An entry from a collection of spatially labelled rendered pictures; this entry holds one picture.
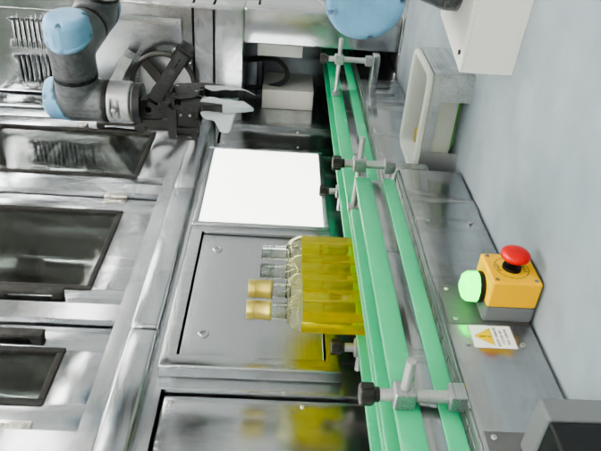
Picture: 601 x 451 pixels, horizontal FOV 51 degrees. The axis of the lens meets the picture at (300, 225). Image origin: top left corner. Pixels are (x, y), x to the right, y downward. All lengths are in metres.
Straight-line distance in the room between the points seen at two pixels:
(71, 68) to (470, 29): 0.65
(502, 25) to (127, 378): 0.86
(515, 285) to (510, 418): 0.19
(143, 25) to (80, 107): 0.97
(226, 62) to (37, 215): 0.77
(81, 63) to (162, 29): 0.99
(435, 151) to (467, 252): 0.33
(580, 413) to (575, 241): 0.22
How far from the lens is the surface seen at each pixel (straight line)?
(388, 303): 0.95
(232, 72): 2.10
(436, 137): 1.31
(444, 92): 1.28
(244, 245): 1.49
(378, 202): 1.19
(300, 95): 2.24
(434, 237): 1.08
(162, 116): 1.17
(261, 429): 1.15
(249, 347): 1.23
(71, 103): 1.17
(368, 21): 0.97
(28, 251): 1.61
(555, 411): 0.73
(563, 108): 0.91
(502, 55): 1.08
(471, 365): 0.86
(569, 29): 0.93
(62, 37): 1.11
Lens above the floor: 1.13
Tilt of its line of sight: 3 degrees down
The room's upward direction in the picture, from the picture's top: 87 degrees counter-clockwise
